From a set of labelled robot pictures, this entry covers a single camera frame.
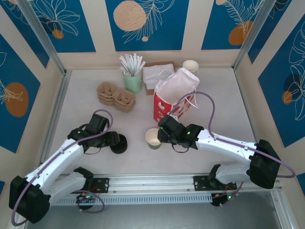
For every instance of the stack of paper cups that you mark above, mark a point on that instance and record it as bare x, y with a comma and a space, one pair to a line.
190, 65

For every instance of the aluminium table side rail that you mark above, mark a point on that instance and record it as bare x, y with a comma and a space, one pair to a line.
56, 112

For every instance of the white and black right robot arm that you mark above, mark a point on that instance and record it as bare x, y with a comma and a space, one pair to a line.
226, 145

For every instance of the red and white paper bag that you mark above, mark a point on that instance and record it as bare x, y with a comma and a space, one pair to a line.
174, 83

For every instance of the aluminium frame post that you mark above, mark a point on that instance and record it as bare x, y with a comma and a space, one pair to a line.
251, 35
43, 35

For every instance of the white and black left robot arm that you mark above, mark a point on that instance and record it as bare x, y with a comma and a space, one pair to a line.
54, 162

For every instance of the brown pulp cup carrier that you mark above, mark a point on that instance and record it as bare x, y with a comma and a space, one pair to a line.
107, 89

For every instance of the small controller circuit board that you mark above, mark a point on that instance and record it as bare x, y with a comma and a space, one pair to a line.
220, 199
84, 198

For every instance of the white napkin stack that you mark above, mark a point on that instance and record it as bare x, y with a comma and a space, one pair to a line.
148, 92

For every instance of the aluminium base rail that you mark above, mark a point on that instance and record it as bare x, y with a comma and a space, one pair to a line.
152, 182

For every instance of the mint green straw holder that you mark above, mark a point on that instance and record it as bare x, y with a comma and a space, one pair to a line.
132, 83

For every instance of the bundle of white wrapped straws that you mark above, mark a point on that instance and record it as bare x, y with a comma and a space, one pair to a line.
131, 64

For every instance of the black plastic cup lid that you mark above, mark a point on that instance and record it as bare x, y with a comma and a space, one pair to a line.
121, 146

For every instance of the green paper coffee cup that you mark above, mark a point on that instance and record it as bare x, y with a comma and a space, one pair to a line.
151, 138

